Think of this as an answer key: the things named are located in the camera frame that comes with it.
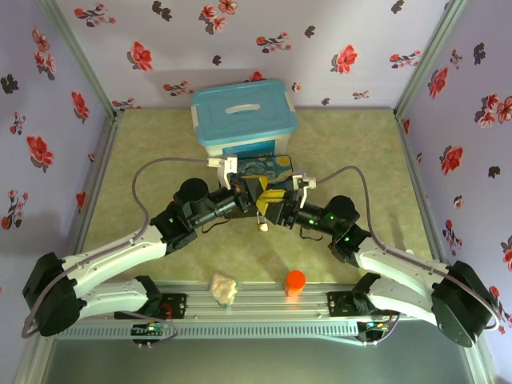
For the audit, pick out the orange cylindrical container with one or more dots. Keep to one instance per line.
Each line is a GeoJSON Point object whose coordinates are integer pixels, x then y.
{"type": "Point", "coordinates": [295, 283]}

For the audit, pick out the white storage box blue lid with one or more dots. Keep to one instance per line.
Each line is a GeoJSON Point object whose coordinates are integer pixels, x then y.
{"type": "Point", "coordinates": [244, 110]}

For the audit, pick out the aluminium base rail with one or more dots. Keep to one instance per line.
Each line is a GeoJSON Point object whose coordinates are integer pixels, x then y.
{"type": "Point", "coordinates": [256, 308]}

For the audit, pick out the aluminium side rail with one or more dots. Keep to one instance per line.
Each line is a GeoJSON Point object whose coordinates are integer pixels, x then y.
{"type": "Point", "coordinates": [90, 208]}
{"type": "Point", "coordinates": [418, 188]}

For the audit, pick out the crumpled white tissue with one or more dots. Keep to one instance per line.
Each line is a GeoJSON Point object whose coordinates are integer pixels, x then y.
{"type": "Point", "coordinates": [223, 290]}

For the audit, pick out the small circuit board with LEDs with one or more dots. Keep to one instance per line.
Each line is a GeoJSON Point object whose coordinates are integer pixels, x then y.
{"type": "Point", "coordinates": [150, 329]}
{"type": "Point", "coordinates": [374, 326]}

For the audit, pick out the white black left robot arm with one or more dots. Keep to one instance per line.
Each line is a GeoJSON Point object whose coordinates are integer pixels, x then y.
{"type": "Point", "coordinates": [120, 252]}

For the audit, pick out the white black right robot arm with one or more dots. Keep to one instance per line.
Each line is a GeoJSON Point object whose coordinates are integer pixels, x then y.
{"type": "Point", "coordinates": [400, 266]}

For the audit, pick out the aluminium corner post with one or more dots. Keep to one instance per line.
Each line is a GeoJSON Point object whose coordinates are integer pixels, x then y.
{"type": "Point", "coordinates": [430, 54]}
{"type": "Point", "coordinates": [76, 52]}

